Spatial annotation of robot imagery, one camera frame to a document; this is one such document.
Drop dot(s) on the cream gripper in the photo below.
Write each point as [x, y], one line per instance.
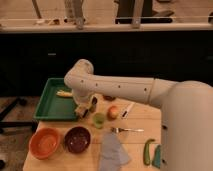
[83, 103]

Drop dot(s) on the whiteboard eraser block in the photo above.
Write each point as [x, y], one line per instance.
[82, 111]

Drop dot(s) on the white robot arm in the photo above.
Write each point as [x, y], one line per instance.
[186, 112]

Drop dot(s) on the green plastic tray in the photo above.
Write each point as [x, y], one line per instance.
[51, 107]

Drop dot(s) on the grey metal cup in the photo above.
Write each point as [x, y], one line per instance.
[94, 101]

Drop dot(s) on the yellow corn cob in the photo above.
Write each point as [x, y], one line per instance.
[64, 94]

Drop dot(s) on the small green cup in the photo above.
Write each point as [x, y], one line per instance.
[98, 120]

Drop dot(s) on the orange fruit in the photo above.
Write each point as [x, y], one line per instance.
[113, 112]

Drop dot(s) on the dark purple bowl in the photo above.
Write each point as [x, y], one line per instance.
[77, 140]

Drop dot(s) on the silver fork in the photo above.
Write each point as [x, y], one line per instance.
[117, 130]

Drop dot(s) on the orange bowl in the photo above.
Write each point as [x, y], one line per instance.
[44, 143]

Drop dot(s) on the light blue cloth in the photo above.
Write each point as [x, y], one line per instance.
[112, 155]

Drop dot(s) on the teal green sponge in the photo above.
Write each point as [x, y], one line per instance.
[157, 157]

